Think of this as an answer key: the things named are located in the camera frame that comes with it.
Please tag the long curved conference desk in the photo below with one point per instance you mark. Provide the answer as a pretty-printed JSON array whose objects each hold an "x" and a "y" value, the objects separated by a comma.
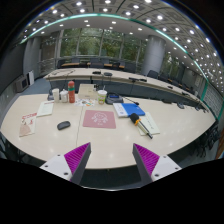
[{"x": 125, "y": 84}]

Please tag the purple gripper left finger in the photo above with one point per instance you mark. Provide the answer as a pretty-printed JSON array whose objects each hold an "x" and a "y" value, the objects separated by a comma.
[{"x": 69, "y": 166}]

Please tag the white jar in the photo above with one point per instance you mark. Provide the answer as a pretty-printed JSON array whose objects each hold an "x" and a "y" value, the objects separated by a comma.
[{"x": 64, "y": 96}]

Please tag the red illustrated leaflet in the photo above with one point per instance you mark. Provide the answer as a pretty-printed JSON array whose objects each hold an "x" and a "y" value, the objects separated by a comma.
[{"x": 27, "y": 126}]

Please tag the colourful sticker sheet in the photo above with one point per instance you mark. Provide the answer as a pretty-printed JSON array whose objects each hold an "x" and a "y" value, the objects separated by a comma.
[{"x": 85, "y": 102}]

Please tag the pink square mouse pad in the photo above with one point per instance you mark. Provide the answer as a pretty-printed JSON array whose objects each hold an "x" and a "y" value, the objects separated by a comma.
[{"x": 99, "y": 119}]

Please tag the black yellow handled tool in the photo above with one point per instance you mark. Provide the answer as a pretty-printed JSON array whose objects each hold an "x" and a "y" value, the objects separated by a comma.
[{"x": 137, "y": 122}]

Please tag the blue folder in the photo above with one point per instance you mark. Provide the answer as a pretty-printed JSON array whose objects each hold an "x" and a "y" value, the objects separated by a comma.
[{"x": 130, "y": 108}]

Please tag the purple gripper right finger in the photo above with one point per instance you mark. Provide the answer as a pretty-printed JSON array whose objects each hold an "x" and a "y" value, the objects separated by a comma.
[{"x": 151, "y": 166}]

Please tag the green white paper cup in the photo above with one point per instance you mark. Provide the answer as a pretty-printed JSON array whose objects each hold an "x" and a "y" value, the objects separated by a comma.
[{"x": 101, "y": 96}]

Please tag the cardboard box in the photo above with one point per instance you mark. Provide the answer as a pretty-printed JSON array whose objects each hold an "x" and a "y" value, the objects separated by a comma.
[{"x": 87, "y": 91}]

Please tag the black computer mouse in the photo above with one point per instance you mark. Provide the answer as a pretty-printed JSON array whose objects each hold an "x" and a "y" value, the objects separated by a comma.
[{"x": 63, "y": 125}]

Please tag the white document under tool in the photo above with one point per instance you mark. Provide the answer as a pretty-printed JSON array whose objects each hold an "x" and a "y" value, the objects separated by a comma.
[{"x": 149, "y": 123}]

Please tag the white paper booklet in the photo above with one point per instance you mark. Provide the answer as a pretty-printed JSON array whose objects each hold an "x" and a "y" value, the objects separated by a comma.
[{"x": 45, "y": 108}]

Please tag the red orange bottle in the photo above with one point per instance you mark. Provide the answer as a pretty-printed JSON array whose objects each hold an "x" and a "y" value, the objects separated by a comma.
[{"x": 71, "y": 91}]

